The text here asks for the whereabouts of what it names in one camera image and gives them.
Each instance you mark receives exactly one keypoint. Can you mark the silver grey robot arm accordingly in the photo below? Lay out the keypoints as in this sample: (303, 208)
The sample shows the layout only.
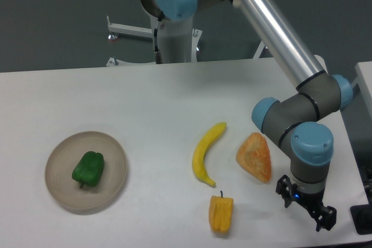
(294, 124)

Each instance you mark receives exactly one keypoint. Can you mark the yellow toy bell pepper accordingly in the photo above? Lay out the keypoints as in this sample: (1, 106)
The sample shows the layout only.
(220, 213)

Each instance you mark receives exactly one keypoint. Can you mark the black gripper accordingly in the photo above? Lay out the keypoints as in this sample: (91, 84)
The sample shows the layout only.
(310, 197)

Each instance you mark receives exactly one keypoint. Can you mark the beige round plate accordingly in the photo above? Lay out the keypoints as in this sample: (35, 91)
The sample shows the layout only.
(62, 161)

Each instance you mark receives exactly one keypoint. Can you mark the white side table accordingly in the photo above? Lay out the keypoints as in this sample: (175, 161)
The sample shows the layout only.
(363, 70)

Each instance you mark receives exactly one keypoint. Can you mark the orange toy fruit wedge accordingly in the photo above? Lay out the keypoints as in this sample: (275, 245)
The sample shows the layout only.
(254, 157)

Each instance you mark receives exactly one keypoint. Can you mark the black device at right edge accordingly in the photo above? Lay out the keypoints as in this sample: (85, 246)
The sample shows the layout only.
(361, 215)

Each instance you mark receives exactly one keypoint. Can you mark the green toy bell pepper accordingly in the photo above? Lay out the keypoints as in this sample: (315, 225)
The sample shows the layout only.
(88, 171)

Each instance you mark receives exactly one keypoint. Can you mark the yellow toy banana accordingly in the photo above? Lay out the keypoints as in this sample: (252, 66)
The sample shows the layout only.
(203, 146)

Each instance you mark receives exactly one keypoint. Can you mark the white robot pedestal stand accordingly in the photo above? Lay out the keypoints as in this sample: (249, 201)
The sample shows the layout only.
(172, 41)

